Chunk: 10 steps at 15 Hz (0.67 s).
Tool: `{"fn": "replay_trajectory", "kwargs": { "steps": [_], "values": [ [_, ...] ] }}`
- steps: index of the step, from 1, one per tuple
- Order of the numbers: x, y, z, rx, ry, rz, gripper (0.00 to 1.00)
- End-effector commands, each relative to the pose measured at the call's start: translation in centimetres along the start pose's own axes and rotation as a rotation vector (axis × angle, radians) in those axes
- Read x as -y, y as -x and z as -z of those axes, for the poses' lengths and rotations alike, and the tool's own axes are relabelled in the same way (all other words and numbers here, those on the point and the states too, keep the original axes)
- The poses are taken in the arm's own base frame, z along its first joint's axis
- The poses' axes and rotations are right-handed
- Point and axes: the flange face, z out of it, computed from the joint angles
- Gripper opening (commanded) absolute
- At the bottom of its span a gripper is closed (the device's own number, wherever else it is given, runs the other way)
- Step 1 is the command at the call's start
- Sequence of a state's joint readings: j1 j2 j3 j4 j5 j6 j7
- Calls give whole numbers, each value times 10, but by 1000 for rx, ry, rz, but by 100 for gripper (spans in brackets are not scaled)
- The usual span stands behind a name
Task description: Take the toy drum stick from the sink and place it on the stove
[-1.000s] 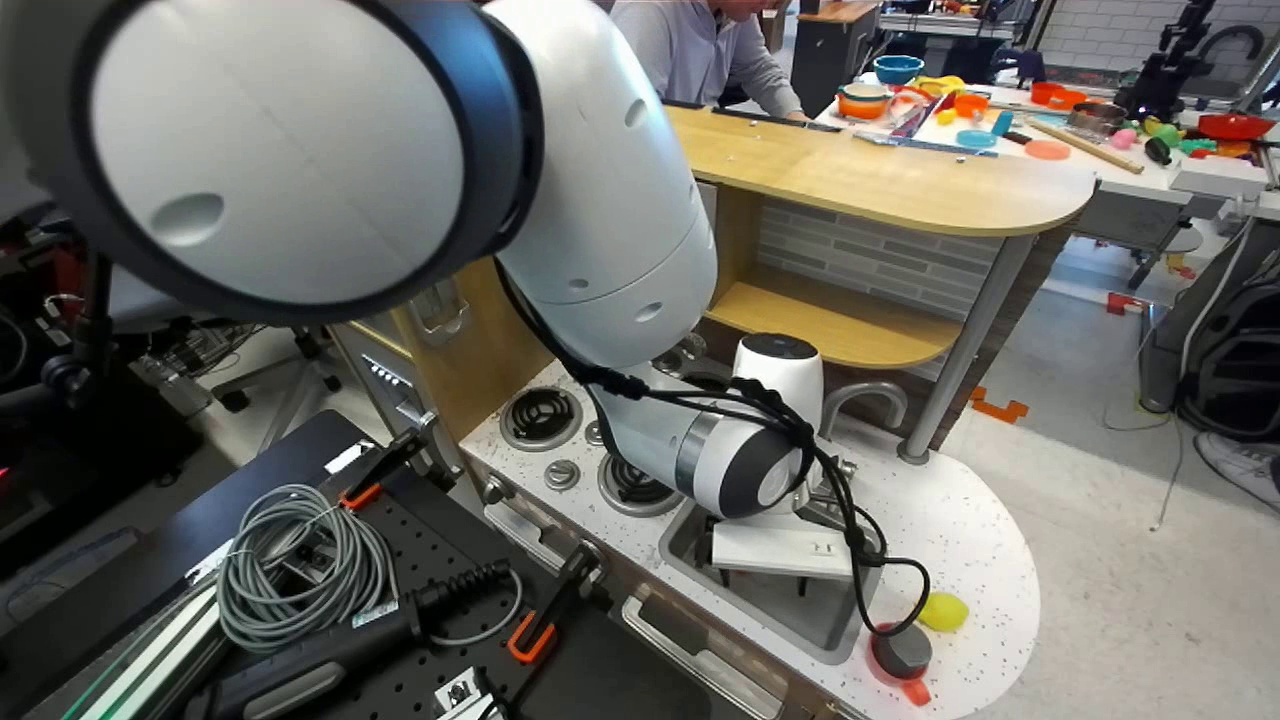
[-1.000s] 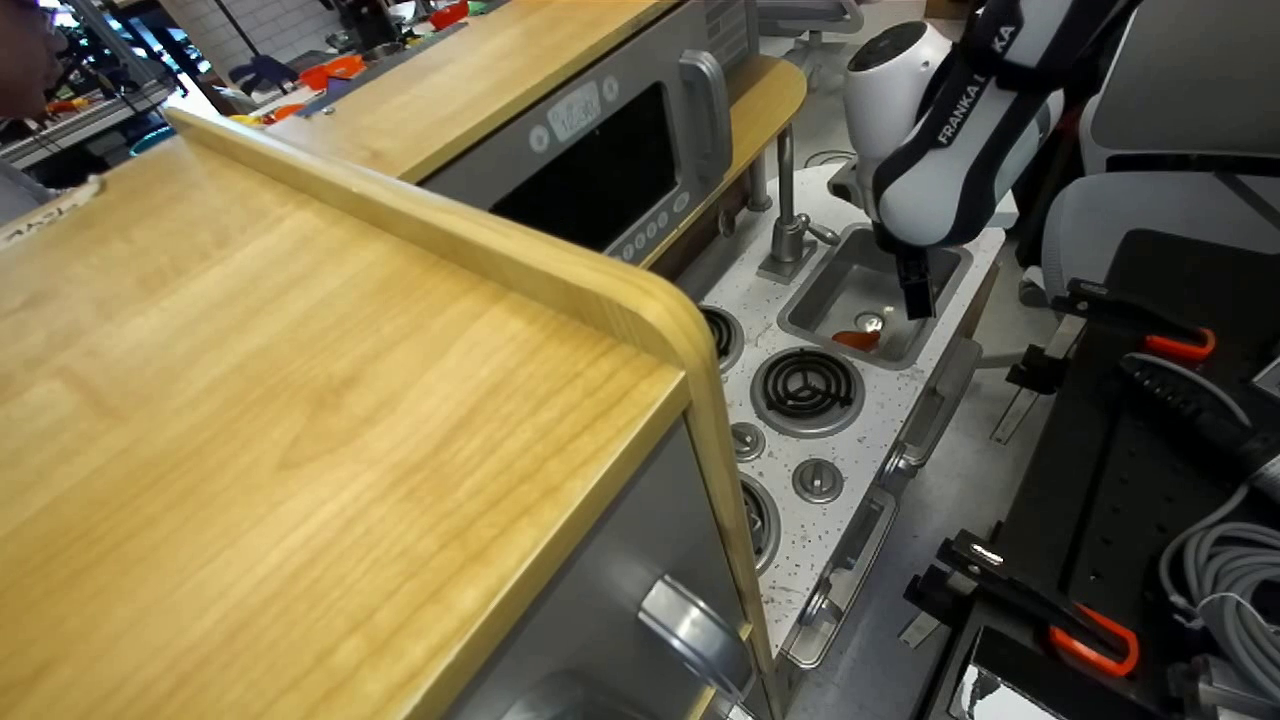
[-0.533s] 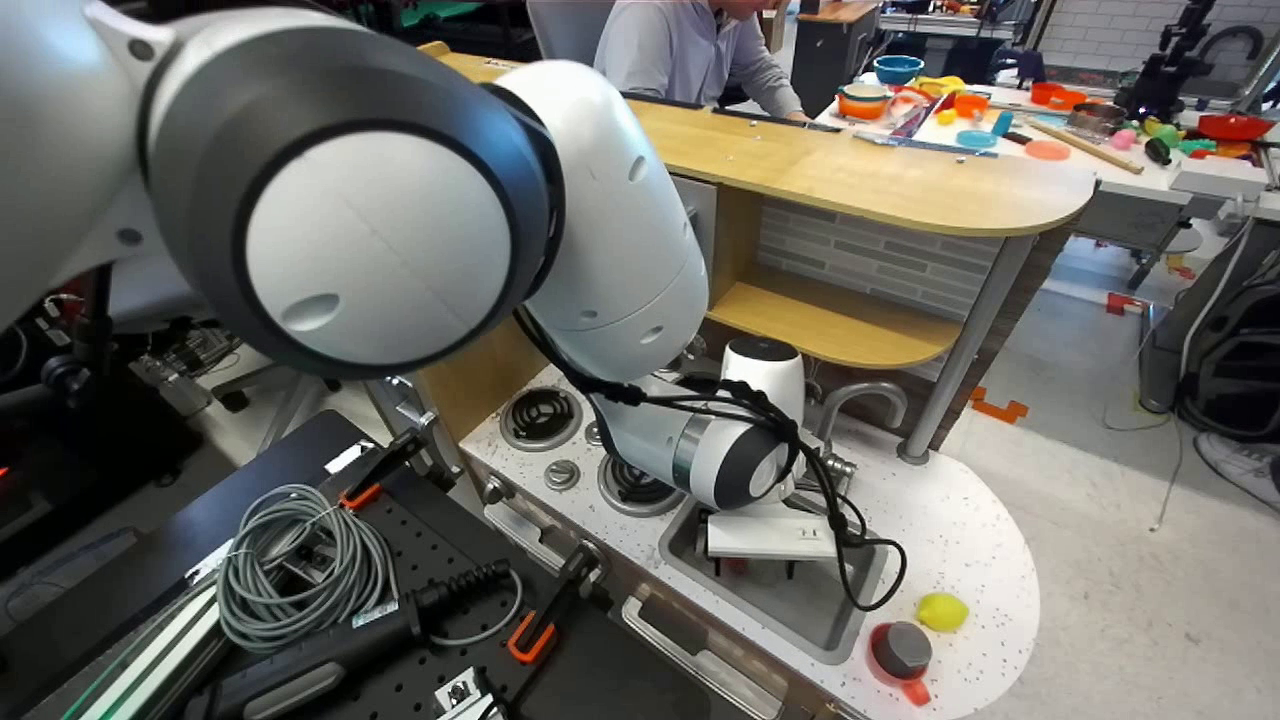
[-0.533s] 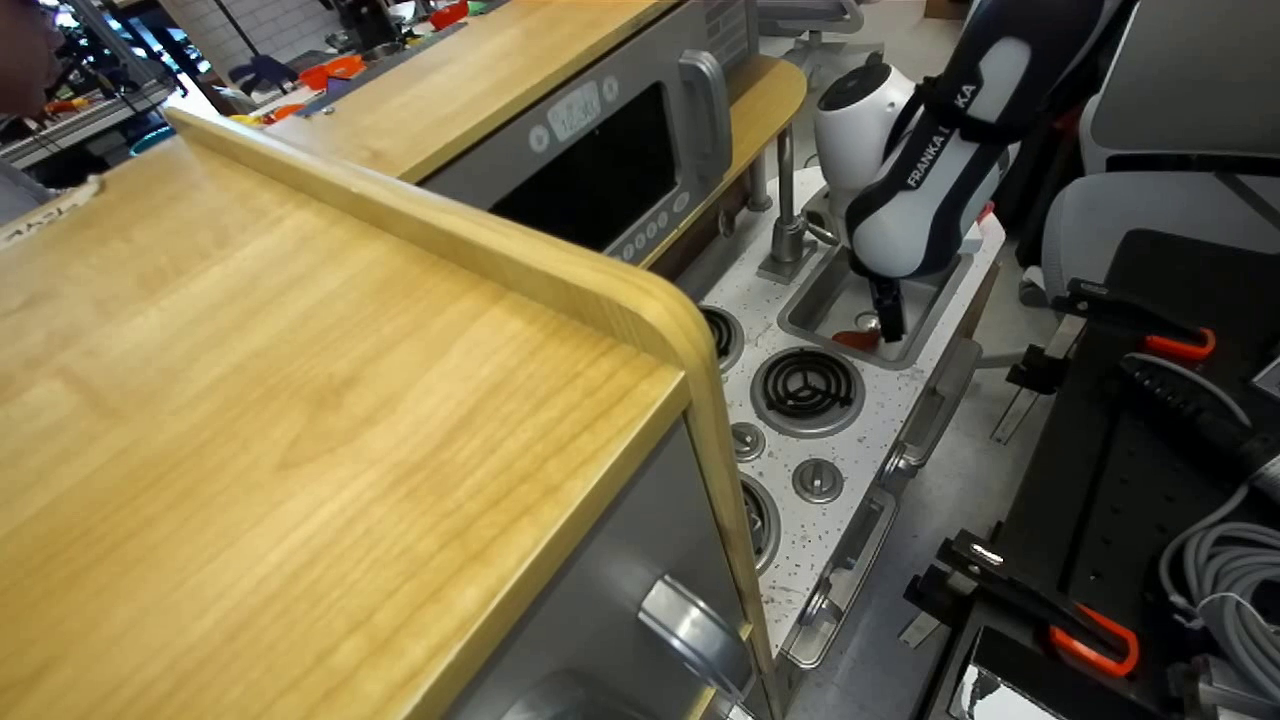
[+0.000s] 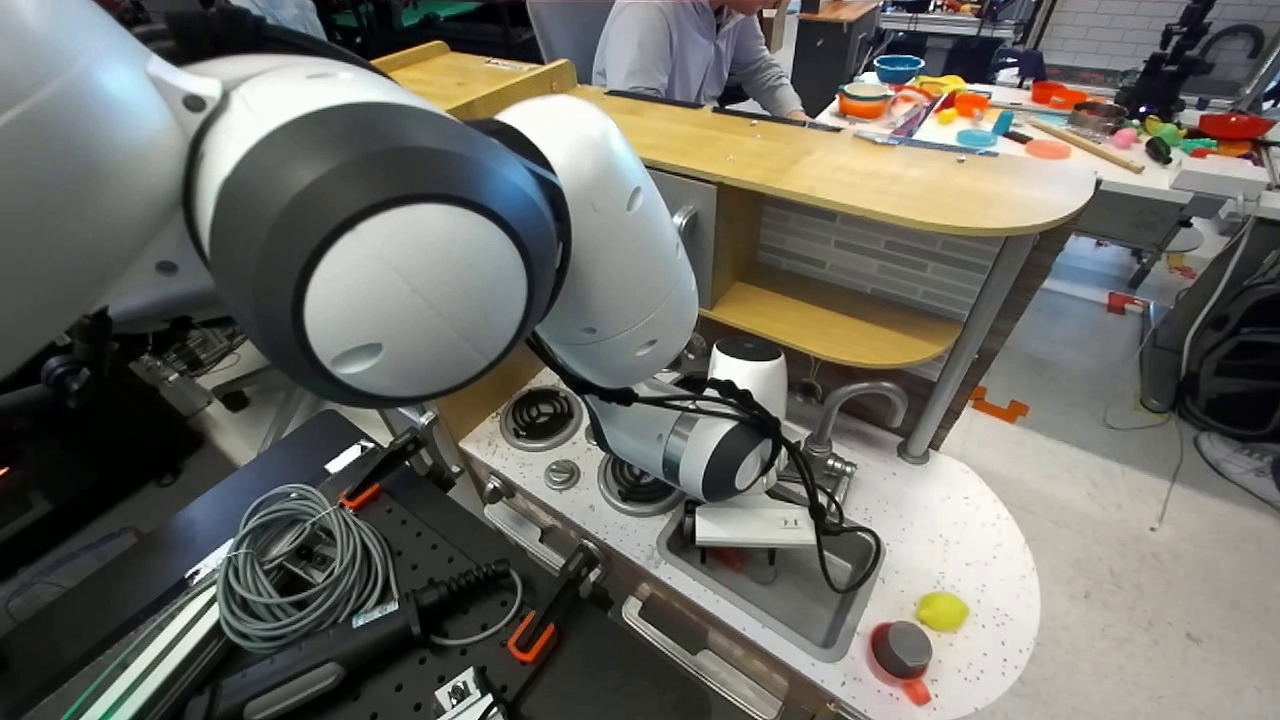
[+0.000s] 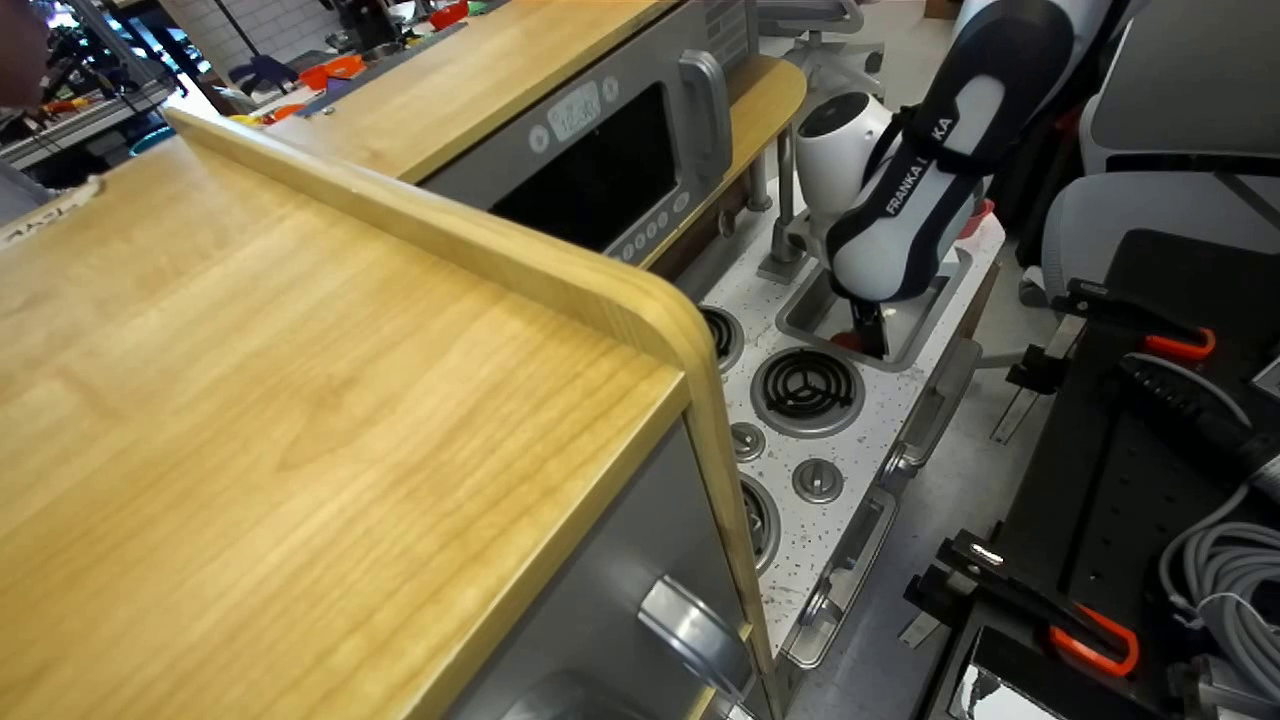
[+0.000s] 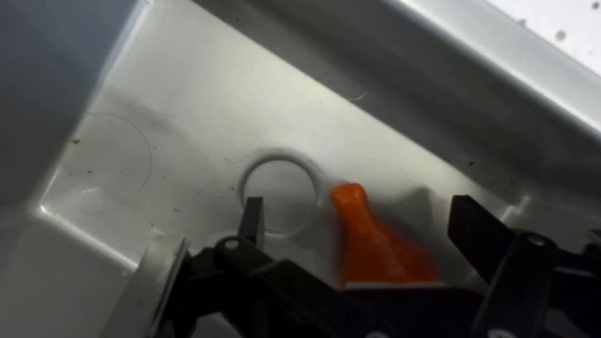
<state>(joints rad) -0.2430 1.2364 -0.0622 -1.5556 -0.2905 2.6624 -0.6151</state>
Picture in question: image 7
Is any metal sink basin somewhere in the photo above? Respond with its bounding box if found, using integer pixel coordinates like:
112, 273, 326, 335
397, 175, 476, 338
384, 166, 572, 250
0, 0, 601, 338

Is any orange toy drumstick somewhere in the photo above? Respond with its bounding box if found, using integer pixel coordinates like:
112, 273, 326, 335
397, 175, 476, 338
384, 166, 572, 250
330, 181, 448, 292

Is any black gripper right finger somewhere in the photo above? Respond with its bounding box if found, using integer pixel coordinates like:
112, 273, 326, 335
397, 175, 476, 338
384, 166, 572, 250
450, 194, 561, 338

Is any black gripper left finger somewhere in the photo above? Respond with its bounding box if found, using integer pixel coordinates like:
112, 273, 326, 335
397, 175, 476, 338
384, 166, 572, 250
215, 196, 283, 278

